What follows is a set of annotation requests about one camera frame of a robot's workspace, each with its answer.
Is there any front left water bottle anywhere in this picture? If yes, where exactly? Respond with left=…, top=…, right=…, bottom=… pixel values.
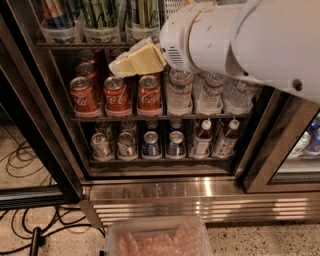
left=167, top=69, right=194, bottom=110

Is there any rear left silver can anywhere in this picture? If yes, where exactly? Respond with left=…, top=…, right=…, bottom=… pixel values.
left=95, top=121, right=113, bottom=141

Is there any front middle water bottle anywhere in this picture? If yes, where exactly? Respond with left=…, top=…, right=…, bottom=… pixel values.
left=199, top=72, right=226, bottom=113

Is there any middle wire shelf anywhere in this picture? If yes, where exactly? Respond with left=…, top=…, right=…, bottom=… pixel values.
left=71, top=113, right=250, bottom=122

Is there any left clear plastic tray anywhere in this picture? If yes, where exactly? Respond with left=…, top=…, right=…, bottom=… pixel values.
left=40, top=11, right=85, bottom=44

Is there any left brown tea bottle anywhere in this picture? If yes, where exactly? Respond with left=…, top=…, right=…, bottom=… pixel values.
left=191, top=119, right=213, bottom=156

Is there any blue red tall can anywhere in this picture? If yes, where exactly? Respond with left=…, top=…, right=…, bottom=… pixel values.
left=37, top=0, right=81, bottom=30

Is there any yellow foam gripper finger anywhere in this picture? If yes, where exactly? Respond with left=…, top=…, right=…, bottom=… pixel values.
left=109, top=49, right=138, bottom=78
left=127, top=37, right=166, bottom=75

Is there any front middle Coca-Cola can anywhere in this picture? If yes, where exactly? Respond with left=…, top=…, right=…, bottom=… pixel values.
left=104, top=76, right=130, bottom=112

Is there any front right blue can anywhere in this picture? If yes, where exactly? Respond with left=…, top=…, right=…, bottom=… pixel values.
left=167, top=131, right=186, bottom=157

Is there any black floor cable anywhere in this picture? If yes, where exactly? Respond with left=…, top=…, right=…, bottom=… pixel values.
left=0, top=126, right=107, bottom=256

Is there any blue can behind right door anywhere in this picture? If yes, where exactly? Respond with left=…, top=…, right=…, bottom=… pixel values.
left=303, top=114, right=320, bottom=156

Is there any front left blue can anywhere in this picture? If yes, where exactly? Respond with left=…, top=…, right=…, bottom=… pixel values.
left=143, top=131, right=161, bottom=157

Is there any brown tea bottle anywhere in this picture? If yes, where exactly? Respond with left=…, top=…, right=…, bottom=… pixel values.
left=191, top=119, right=213, bottom=156
left=214, top=119, right=240, bottom=158

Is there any wire shelf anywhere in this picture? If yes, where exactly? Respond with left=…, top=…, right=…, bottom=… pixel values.
left=37, top=41, right=141, bottom=51
left=71, top=113, right=250, bottom=122

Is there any right brown tea bottle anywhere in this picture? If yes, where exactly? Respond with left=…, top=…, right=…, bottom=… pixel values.
left=214, top=119, right=240, bottom=158

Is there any rear left blue can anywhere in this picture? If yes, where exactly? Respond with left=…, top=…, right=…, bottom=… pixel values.
left=145, top=120, right=159, bottom=132

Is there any left green tall can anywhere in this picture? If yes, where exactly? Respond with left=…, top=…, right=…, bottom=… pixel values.
left=81, top=0, right=121, bottom=29

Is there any water bottle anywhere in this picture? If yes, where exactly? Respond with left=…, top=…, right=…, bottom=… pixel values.
left=225, top=78, right=259, bottom=108
left=199, top=72, right=226, bottom=113
left=167, top=69, right=194, bottom=110

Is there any clear bin with bubble wrap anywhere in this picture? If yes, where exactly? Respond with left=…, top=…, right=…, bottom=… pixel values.
left=104, top=216, right=213, bottom=256

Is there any right green tall can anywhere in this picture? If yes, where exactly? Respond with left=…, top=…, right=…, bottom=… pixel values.
left=126, top=0, right=159, bottom=29

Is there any stainless steel fridge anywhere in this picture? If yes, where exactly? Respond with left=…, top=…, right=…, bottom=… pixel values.
left=0, top=0, right=320, bottom=227

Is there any rear left Coca-Cola can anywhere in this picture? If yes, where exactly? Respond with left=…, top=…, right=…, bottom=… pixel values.
left=77, top=49, right=99, bottom=65

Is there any front left silver can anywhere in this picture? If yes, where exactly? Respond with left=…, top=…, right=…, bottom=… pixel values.
left=91, top=133, right=110, bottom=158

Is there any open glass fridge door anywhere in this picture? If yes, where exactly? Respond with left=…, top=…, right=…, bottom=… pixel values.
left=0, top=15, right=82, bottom=210

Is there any silver can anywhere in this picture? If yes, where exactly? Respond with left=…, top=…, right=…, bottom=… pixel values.
left=95, top=121, right=113, bottom=141
left=117, top=132, right=136, bottom=157
left=121, top=120, right=137, bottom=135
left=91, top=133, right=110, bottom=158

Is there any green tall can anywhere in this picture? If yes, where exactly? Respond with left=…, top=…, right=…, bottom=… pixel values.
left=126, top=0, right=159, bottom=29
left=81, top=0, right=121, bottom=29

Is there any front right water bottle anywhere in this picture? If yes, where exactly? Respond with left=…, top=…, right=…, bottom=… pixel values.
left=225, top=78, right=259, bottom=108

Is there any empty white tray left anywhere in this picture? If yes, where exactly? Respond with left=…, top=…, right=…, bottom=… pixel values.
left=160, top=0, right=183, bottom=20

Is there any black stand post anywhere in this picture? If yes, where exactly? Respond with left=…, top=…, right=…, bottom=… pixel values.
left=29, top=227, right=46, bottom=256

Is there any top wire shelf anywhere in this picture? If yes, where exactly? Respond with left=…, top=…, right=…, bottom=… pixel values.
left=37, top=41, right=141, bottom=51

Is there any clear plastic tray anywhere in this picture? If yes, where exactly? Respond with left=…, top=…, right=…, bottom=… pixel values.
left=40, top=11, right=85, bottom=44
left=125, top=14, right=160, bottom=41
left=83, top=0, right=126, bottom=43

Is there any rear right blue can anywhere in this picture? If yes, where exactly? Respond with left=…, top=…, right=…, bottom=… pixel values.
left=169, top=119, right=183, bottom=132

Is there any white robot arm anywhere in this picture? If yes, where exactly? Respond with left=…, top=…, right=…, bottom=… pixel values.
left=109, top=0, right=320, bottom=103

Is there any front left Coca-Cola can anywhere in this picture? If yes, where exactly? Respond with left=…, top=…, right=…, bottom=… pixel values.
left=70, top=77, right=99, bottom=112

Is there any front right Coca-Cola can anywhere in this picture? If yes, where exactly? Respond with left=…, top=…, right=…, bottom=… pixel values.
left=138, top=75, right=161, bottom=111

